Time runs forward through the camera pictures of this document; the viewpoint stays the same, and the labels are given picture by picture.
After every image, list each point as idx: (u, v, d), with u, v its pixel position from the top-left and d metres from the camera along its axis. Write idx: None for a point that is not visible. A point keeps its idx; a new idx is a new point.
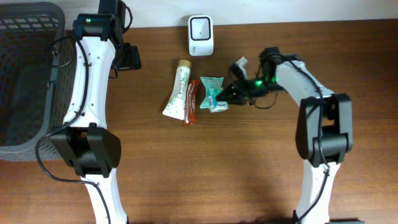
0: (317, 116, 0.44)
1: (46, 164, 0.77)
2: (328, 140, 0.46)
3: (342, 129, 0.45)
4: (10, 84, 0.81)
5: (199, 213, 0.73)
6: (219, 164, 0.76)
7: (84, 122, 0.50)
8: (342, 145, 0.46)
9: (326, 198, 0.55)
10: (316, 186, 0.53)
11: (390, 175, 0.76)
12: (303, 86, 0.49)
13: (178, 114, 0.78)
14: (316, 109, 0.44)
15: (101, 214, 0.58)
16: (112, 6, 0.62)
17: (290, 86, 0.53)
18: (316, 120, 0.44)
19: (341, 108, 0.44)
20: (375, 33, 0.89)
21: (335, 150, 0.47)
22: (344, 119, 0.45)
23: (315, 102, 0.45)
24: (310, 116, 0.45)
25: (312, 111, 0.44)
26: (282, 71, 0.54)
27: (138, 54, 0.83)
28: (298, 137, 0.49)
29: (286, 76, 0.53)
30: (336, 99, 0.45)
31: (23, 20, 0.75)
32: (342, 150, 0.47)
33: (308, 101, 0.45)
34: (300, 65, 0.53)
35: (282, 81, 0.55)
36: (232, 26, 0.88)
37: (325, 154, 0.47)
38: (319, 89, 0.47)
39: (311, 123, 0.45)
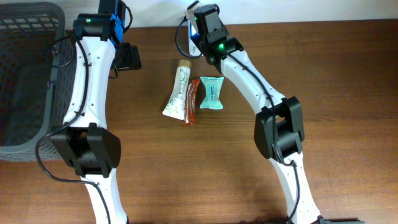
0: (272, 123, 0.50)
1: (46, 164, 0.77)
2: (283, 137, 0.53)
3: (295, 127, 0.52)
4: (10, 84, 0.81)
5: (199, 213, 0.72)
6: (218, 164, 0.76)
7: (84, 122, 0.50)
8: (295, 135, 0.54)
9: (306, 191, 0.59)
10: (291, 180, 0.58)
11: (391, 175, 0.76)
12: (254, 93, 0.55)
13: (178, 114, 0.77)
14: (270, 118, 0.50)
15: (101, 214, 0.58)
16: (112, 6, 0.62)
17: (239, 82, 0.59)
18: (271, 127, 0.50)
19: (291, 112, 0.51)
20: (375, 32, 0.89)
21: (291, 142, 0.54)
22: (295, 119, 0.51)
23: (268, 112, 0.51)
24: (265, 126, 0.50)
25: (267, 121, 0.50)
26: (229, 68, 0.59)
27: (138, 54, 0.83)
28: (259, 139, 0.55)
29: (236, 76, 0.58)
30: (286, 104, 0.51)
31: (23, 20, 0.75)
32: (296, 140, 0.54)
33: (262, 114, 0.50)
34: (245, 61, 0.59)
35: (229, 72, 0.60)
36: (232, 26, 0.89)
37: (282, 148, 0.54)
38: (269, 96, 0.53)
39: (267, 130, 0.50)
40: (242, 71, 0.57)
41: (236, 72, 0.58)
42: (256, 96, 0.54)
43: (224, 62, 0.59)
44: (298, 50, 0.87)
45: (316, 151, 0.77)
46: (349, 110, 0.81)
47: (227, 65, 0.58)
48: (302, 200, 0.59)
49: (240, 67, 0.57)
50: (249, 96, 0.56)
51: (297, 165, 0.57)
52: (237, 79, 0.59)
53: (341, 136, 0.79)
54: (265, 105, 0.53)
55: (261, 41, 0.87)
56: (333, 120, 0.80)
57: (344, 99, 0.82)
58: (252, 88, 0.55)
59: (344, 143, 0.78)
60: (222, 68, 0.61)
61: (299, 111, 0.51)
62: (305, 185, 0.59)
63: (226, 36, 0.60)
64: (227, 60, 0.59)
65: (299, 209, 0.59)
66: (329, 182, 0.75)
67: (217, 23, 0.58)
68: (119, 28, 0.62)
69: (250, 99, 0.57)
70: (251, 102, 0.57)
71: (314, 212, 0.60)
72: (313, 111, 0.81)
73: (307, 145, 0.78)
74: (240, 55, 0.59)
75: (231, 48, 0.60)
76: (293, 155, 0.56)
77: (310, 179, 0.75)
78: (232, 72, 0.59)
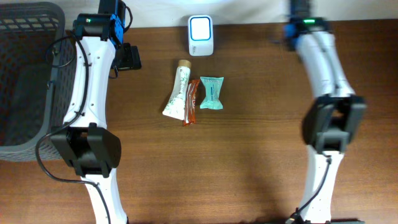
0: (328, 112, 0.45)
1: (46, 164, 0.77)
2: (331, 132, 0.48)
3: (349, 127, 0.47)
4: (10, 84, 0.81)
5: (199, 213, 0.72)
6: (218, 163, 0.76)
7: (84, 122, 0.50)
8: (344, 136, 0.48)
9: (328, 190, 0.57)
10: (319, 175, 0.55)
11: (391, 175, 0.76)
12: (322, 77, 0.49)
13: (178, 114, 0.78)
14: (328, 106, 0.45)
15: (101, 214, 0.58)
16: (112, 6, 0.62)
17: (309, 61, 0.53)
18: (326, 114, 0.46)
19: (352, 111, 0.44)
20: (375, 32, 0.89)
21: (336, 140, 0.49)
22: (353, 119, 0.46)
23: (328, 99, 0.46)
24: (319, 112, 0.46)
25: (323, 107, 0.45)
26: (306, 45, 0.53)
27: (138, 54, 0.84)
28: (306, 122, 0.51)
29: (308, 55, 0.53)
30: (351, 100, 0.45)
31: (23, 20, 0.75)
32: (344, 141, 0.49)
33: (321, 99, 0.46)
34: (327, 45, 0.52)
35: (304, 51, 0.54)
36: (232, 26, 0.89)
37: (327, 142, 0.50)
38: (337, 86, 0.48)
39: (319, 117, 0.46)
40: (319, 53, 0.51)
41: (313, 50, 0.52)
42: (324, 80, 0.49)
43: (305, 38, 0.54)
44: None
45: None
46: None
47: (308, 41, 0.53)
48: (319, 198, 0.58)
49: (319, 47, 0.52)
50: (315, 78, 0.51)
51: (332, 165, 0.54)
52: (309, 58, 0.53)
53: None
54: (331, 93, 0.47)
55: (261, 41, 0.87)
56: None
57: None
58: (323, 70, 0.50)
59: None
60: (300, 43, 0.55)
61: (361, 112, 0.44)
62: (329, 186, 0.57)
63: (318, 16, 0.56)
64: (311, 36, 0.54)
65: (311, 205, 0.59)
66: None
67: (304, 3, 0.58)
68: (119, 28, 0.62)
69: (314, 83, 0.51)
70: (314, 87, 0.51)
71: (326, 214, 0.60)
72: None
73: None
74: (322, 37, 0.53)
75: (321, 28, 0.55)
76: (333, 152, 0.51)
77: None
78: (306, 50, 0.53)
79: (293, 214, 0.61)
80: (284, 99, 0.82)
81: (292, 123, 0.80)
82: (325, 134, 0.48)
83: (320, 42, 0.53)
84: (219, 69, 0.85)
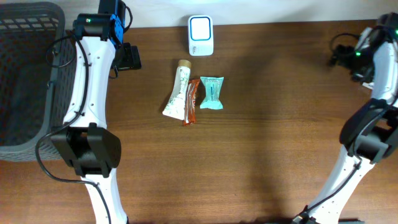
0: (376, 114, 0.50)
1: (46, 164, 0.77)
2: (371, 137, 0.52)
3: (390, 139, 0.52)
4: (10, 84, 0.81)
5: (199, 213, 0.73)
6: (219, 163, 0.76)
7: (83, 122, 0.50)
8: (382, 147, 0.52)
9: (344, 197, 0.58)
10: (342, 177, 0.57)
11: (391, 175, 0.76)
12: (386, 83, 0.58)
13: (178, 115, 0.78)
14: (379, 109, 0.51)
15: (101, 214, 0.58)
16: (112, 6, 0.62)
17: (382, 66, 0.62)
18: (372, 117, 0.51)
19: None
20: None
21: (374, 147, 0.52)
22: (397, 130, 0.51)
23: (380, 104, 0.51)
24: (370, 111, 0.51)
25: (374, 109, 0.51)
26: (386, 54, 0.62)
27: (138, 54, 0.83)
28: (347, 124, 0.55)
29: (384, 61, 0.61)
30: None
31: (23, 20, 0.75)
32: (380, 152, 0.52)
33: (378, 101, 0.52)
34: None
35: (381, 56, 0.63)
36: (232, 26, 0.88)
37: (362, 146, 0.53)
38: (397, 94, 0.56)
39: (366, 117, 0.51)
40: (393, 63, 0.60)
41: (388, 60, 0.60)
42: (385, 88, 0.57)
43: (387, 46, 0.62)
44: (298, 50, 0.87)
45: (315, 150, 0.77)
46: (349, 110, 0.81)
47: (390, 49, 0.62)
48: (333, 201, 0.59)
49: (395, 57, 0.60)
50: (379, 82, 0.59)
51: (359, 172, 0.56)
52: (384, 65, 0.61)
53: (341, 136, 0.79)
54: (388, 99, 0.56)
55: (261, 41, 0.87)
56: (333, 121, 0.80)
57: (344, 99, 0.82)
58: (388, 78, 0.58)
59: None
60: (382, 48, 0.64)
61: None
62: (348, 193, 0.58)
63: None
64: (390, 45, 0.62)
65: (323, 204, 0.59)
66: None
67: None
68: (119, 28, 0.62)
69: (375, 87, 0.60)
70: (374, 89, 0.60)
71: (334, 219, 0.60)
72: (313, 111, 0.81)
73: (307, 145, 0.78)
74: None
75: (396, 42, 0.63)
76: (365, 160, 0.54)
77: (310, 179, 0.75)
78: (381, 58, 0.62)
79: (302, 213, 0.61)
80: (284, 99, 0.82)
81: (292, 123, 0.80)
82: (365, 135, 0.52)
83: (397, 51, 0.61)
84: (219, 69, 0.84)
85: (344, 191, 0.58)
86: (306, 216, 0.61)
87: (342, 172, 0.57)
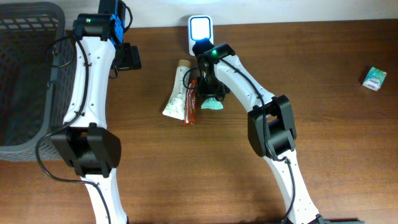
0: (262, 122, 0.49)
1: (46, 164, 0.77)
2: (275, 135, 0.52)
3: (287, 126, 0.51)
4: (10, 84, 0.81)
5: (199, 213, 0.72)
6: (218, 164, 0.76)
7: (84, 122, 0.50)
8: (287, 132, 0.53)
9: (301, 188, 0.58)
10: (287, 178, 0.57)
11: (391, 175, 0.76)
12: (246, 93, 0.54)
13: (178, 114, 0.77)
14: (260, 116, 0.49)
15: (101, 214, 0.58)
16: (112, 6, 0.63)
17: (231, 85, 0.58)
18: (261, 125, 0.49)
19: (281, 111, 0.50)
20: (374, 32, 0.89)
21: (283, 139, 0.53)
22: (286, 117, 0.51)
23: (258, 110, 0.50)
24: (256, 123, 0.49)
25: (257, 119, 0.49)
26: (222, 71, 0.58)
27: (138, 54, 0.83)
28: (250, 138, 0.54)
29: (226, 77, 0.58)
30: (276, 102, 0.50)
31: (23, 20, 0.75)
32: (289, 137, 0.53)
33: (253, 112, 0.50)
34: (237, 63, 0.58)
35: (222, 76, 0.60)
36: (232, 26, 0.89)
37: (276, 145, 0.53)
38: (260, 95, 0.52)
39: (258, 129, 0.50)
40: (234, 74, 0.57)
41: (227, 75, 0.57)
42: (247, 95, 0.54)
43: (216, 66, 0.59)
44: (298, 50, 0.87)
45: (315, 150, 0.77)
46: (348, 110, 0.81)
47: (221, 69, 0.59)
48: (300, 198, 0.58)
49: (232, 70, 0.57)
50: (241, 96, 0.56)
51: (292, 163, 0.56)
52: (229, 83, 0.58)
53: (341, 136, 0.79)
54: (256, 104, 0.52)
55: (261, 41, 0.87)
56: (333, 120, 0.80)
57: (344, 99, 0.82)
58: (244, 88, 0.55)
59: (344, 143, 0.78)
60: (216, 72, 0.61)
61: (288, 108, 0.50)
62: (301, 184, 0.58)
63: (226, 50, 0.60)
64: (219, 64, 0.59)
65: (296, 207, 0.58)
66: (329, 182, 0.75)
67: (234, 57, 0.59)
68: (119, 28, 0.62)
69: (242, 101, 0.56)
70: (243, 104, 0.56)
71: (313, 210, 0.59)
72: (313, 111, 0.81)
73: (307, 145, 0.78)
74: (232, 60, 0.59)
75: (224, 53, 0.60)
76: (286, 152, 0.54)
77: (310, 179, 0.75)
78: (225, 77, 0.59)
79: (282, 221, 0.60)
80: None
81: None
82: (270, 139, 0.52)
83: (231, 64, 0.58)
84: None
85: (300, 185, 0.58)
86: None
87: (283, 175, 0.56)
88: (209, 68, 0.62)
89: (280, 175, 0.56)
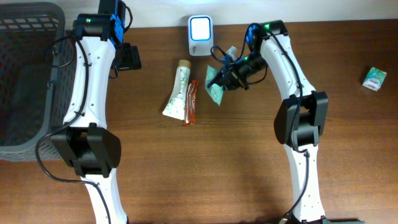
0: (294, 112, 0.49)
1: (46, 163, 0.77)
2: (302, 127, 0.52)
3: (317, 121, 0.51)
4: (10, 84, 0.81)
5: (199, 213, 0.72)
6: (218, 164, 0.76)
7: (84, 122, 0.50)
8: (314, 127, 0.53)
9: (314, 185, 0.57)
10: (302, 172, 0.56)
11: (391, 175, 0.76)
12: (288, 79, 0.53)
13: (178, 115, 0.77)
14: (294, 106, 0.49)
15: (101, 214, 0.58)
16: (112, 7, 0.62)
17: (273, 66, 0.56)
18: (293, 114, 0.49)
19: (317, 106, 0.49)
20: (374, 32, 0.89)
21: (308, 132, 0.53)
22: (319, 113, 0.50)
23: (293, 100, 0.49)
24: (288, 112, 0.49)
25: (290, 108, 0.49)
26: (268, 50, 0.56)
27: (138, 54, 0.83)
28: (278, 124, 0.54)
29: (272, 56, 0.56)
30: (314, 96, 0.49)
31: (23, 20, 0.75)
32: (314, 133, 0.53)
33: (289, 99, 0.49)
34: (287, 46, 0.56)
35: (267, 55, 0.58)
36: (232, 26, 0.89)
37: (299, 137, 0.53)
38: (300, 86, 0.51)
39: (288, 117, 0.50)
40: (280, 56, 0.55)
41: (273, 56, 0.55)
42: (288, 83, 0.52)
43: (266, 42, 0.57)
44: (298, 50, 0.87)
45: None
46: (348, 109, 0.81)
47: (268, 46, 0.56)
48: (310, 195, 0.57)
49: (280, 51, 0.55)
50: (281, 81, 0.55)
51: (310, 157, 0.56)
52: (272, 63, 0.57)
53: (341, 136, 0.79)
54: (295, 94, 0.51)
55: None
56: (333, 120, 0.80)
57: (344, 99, 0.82)
58: (286, 73, 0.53)
59: (344, 143, 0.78)
60: (262, 49, 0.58)
61: (325, 106, 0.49)
62: (315, 181, 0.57)
63: (280, 30, 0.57)
64: (268, 41, 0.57)
65: (304, 203, 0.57)
66: (329, 182, 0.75)
67: (287, 40, 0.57)
68: (119, 28, 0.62)
69: (280, 86, 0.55)
70: (281, 89, 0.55)
71: (319, 210, 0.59)
72: None
73: None
74: (283, 40, 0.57)
75: (275, 31, 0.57)
76: (308, 145, 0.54)
77: None
78: (270, 56, 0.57)
79: (286, 214, 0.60)
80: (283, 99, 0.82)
81: None
82: (295, 129, 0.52)
83: (281, 44, 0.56)
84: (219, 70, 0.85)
85: (312, 182, 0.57)
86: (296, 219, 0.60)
87: (298, 167, 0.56)
88: (256, 42, 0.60)
89: (296, 167, 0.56)
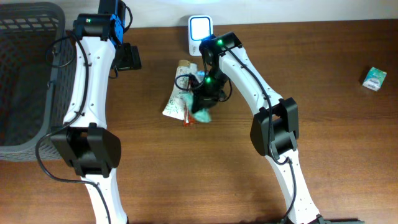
0: (267, 124, 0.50)
1: (46, 163, 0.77)
2: (278, 135, 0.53)
3: (291, 127, 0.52)
4: (10, 84, 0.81)
5: (199, 213, 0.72)
6: (218, 164, 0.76)
7: (84, 122, 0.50)
8: (290, 134, 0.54)
9: (303, 187, 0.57)
10: (288, 178, 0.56)
11: (391, 175, 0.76)
12: (253, 93, 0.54)
13: (178, 114, 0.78)
14: (266, 119, 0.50)
15: (101, 214, 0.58)
16: (112, 6, 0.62)
17: (236, 81, 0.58)
18: (267, 127, 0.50)
19: (288, 113, 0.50)
20: (374, 32, 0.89)
21: (286, 139, 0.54)
22: (291, 120, 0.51)
23: (264, 114, 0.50)
24: (262, 126, 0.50)
25: (263, 122, 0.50)
26: (227, 65, 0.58)
27: (138, 55, 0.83)
28: (254, 138, 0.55)
29: (231, 72, 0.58)
30: (283, 105, 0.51)
31: (23, 20, 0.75)
32: (291, 138, 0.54)
33: (260, 114, 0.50)
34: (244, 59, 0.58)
35: (226, 71, 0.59)
36: (232, 26, 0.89)
37: (278, 145, 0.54)
38: (267, 96, 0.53)
39: (263, 131, 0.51)
40: (240, 70, 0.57)
41: (234, 70, 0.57)
42: (254, 95, 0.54)
43: (222, 58, 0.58)
44: (298, 50, 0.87)
45: (315, 150, 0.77)
46: (348, 109, 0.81)
47: (226, 63, 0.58)
48: (300, 198, 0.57)
49: (239, 65, 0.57)
50: (247, 94, 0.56)
51: (293, 162, 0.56)
52: (235, 78, 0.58)
53: (341, 136, 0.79)
54: (263, 106, 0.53)
55: (261, 42, 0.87)
56: (333, 120, 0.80)
57: (344, 99, 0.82)
58: (251, 87, 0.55)
59: (344, 143, 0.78)
60: (221, 65, 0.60)
61: (295, 111, 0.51)
62: (303, 183, 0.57)
63: (232, 43, 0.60)
64: (226, 56, 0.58)
65: (297, 206, 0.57)
66: (329, 182, 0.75)
67: (243, 53, 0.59)
68: (119, 28, 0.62)
69: (247, 99, 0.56)
70: (249, 103, 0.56)
71: (313, 211, 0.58)
72: (313, 111, 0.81)
73: (307, 145, 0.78)
74: (239, 52, 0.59)
75: (231, 43, 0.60)
76: (288, 152, 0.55)
77: (310, 179, 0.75)
78: (230, 71, 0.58)
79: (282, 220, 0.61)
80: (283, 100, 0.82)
81: None
82: (273, 140, 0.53)
83: (238, 58, 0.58)
84: None
85: (301, 185, 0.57)
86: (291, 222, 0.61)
87: (283, 174, 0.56)
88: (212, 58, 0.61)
89: (282, 175, 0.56)
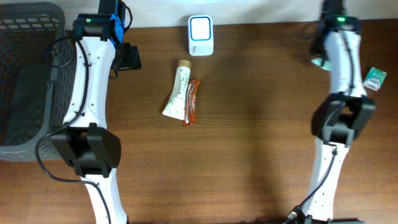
0: (335, 107, 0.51)
1: (46, 163, 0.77)
2: (339, 126, 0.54)
3: (354, 125, 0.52)
4: (10, 84, 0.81)
5: (199, 213, 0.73)
6: (218, 163, 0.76)
7: (84, 122, 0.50)
8: (350, 130, 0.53)
9: (333, 183, 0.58)
10: (324, 167, 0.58)
11: (390, 175, 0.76)
12: (342, 76, 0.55)
13: (178, 114, 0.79)
14: (336, 101, 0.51)
15: (101, 214, 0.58)
16: (112, 6, 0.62)
17: (333, 58, 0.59)
18: (334, 109, 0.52)
19: (360, 109, 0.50)
20: (376, 32, 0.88)
21: (343, 133, 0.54)
22: (359, 118, 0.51)
23: (341, 97, 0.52)
24: (331, 107, 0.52)
25: (333, 103, 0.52)
26: (334, 43, 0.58)
27: (138, 54, 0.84)
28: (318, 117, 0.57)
29: (335, 50, 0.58)
30: (362, 99, 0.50)
31: (23, 20, 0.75)
32: (349, 135, 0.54)
33: (337, 96, 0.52)
34: (354, 43, 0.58)
35: (329, 46, 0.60)
36: (232, 26, 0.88)
37: (333, 135, 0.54)
38: (352, 86, 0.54)
39: (327, 112, 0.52)
40: (343, 53, 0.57)
41: (337, 50, 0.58)
42: (341, 79, 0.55)
43: (334, 36, 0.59)
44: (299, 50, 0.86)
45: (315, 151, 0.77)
46: None
47: (335, 40, 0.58)
48: (324, 193, 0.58)
49: (344, 47, 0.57)
50: (335, 74, 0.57)
51: (337, 157, 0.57)
52: (333, 56, 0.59)
53: None
54: (344, 91, 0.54)
55: (262, 42, 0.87)
56: None
57: None
58: (343, 70, 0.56)
59: None
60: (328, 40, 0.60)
61: (369, 111, 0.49)
62: (335, 180, 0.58)
63: (351, 26, 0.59)
64: (337, 35, 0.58)
65: (315, 198, 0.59)
66: None
67: (355, 39, 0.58)
68: (119, 28, 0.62)
69: (334, 78, 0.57)
70: (332, 81, 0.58)
71: (328, 213, 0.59)
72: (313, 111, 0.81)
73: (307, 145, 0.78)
74: (351, 37, 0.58)
75: (349, 27, 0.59)
76: (339, 144, 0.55)
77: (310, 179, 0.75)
78: (333, 49, 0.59)
79: (295, 208, 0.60)
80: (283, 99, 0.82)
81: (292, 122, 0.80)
82: (333, 126, 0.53)
83: (347, 41, 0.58)
84: (217, 70, 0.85)
85: (330, 182, 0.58)
86: (301, 213, 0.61)
87: (323, 162, 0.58)
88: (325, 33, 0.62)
89: (321, 161, 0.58)
